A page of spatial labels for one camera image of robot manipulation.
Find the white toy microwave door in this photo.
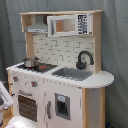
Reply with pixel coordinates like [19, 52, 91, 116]
[47, 15, 78, 37]

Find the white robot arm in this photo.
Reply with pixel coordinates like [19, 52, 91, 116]
[0, 81, 36, 128]

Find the wooden toy kitchen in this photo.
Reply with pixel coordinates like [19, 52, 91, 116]
[7, 10, 114, 128]

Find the black toy faucet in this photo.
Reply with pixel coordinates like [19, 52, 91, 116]
[75, 50, 95, 71]

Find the grey toy sink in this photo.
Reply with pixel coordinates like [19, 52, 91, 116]
[52, 67, 92, 81]

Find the black toy stovetop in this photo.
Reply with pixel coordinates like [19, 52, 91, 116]
[20, 63, 56, 73]

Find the small steel pot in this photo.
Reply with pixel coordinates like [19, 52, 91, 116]
[23, 57, 39, 67]

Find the red right stove knob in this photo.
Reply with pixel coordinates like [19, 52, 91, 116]
[31, 81, 37, 87]

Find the red stove knob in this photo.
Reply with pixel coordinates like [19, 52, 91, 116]
[12, 75, 19, 83]
[31, 81, 37, 87]

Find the grey ice dispenser panel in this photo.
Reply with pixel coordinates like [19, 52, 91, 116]
[54, 93, 70, 120]

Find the grey range hood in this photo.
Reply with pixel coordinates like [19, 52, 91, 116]
[25, 15, 48, 33]

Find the red left stove knob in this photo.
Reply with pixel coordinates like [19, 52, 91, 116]
[12, 75, 19, 83]

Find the toy oven door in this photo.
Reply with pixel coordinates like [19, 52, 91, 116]
[18, 90, 37, 122]

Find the grey cabinet door handle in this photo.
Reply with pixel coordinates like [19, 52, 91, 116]
[47, 101, 51, 119]

